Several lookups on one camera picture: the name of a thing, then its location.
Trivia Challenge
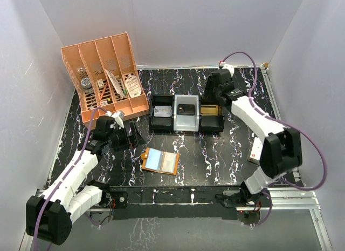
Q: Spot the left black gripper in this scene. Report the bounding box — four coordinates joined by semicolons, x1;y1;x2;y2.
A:
107;122;146;152

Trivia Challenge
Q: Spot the orange leather card holder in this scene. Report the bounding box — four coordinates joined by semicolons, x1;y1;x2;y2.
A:
141;147;180;175

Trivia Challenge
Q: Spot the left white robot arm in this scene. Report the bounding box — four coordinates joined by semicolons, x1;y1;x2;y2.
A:
26;116;145;245

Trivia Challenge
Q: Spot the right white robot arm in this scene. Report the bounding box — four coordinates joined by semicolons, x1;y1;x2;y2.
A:
203;68;302;206

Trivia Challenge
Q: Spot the gold credit card stack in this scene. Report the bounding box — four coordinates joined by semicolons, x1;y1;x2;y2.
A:
201;105;222;116

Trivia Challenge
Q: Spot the left black card bin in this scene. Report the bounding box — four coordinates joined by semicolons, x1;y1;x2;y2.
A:
149;94;174;132

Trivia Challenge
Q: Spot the black card bin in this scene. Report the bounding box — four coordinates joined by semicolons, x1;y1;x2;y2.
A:
199;99;225;133
149;94;174;132

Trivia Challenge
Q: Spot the right black card bin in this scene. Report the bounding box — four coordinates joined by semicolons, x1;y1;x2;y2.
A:
199;99;225;133

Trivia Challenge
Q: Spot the black credit card stack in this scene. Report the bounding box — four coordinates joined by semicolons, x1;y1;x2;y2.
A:
177;104;196;116

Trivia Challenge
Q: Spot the white middle card bin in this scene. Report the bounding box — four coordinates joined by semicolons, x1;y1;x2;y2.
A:
172;94;201;132

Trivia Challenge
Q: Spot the silver credit card stack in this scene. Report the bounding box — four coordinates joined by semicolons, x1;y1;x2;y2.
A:
154;105;173;118

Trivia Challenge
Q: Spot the white labelled package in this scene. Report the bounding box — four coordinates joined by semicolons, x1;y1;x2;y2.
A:
125;74;142;98

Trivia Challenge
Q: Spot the white paper leaflet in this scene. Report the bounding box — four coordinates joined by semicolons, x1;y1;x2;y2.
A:
105;70;125;99

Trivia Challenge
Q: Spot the orange pencil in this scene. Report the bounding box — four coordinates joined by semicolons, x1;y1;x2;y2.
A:
100;82;108;100

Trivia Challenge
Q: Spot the small white red box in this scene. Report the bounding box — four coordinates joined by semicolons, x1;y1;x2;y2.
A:
247;137;263;165

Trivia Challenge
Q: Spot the peach desk file organizer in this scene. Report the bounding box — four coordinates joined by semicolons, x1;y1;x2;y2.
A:
61;33;149;126

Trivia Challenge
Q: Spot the grey tape roll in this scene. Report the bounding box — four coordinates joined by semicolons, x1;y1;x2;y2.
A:
80;77;94;94

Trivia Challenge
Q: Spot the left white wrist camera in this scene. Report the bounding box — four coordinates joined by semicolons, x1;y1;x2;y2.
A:
106;111;125;129

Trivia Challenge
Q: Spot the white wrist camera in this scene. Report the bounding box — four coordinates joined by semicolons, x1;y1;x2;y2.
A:
106;111;125;129
218;60;234;76

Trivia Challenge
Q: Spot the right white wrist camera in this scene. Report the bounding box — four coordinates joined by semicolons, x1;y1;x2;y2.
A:
218;60;234;76

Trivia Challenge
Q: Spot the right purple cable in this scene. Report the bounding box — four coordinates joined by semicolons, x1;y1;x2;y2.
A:
219;51;328;226

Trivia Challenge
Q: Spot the purple cable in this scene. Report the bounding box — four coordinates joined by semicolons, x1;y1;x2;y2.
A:
32;107;114;251
219;51;328;226

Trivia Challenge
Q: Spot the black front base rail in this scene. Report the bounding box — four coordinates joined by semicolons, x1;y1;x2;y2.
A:
80;185;273;221

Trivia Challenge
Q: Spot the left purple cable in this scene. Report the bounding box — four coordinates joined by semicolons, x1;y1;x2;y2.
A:
32;107;114;251

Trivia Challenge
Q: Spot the aluminium table frame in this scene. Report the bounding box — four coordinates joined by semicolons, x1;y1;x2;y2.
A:
20;64;334;251

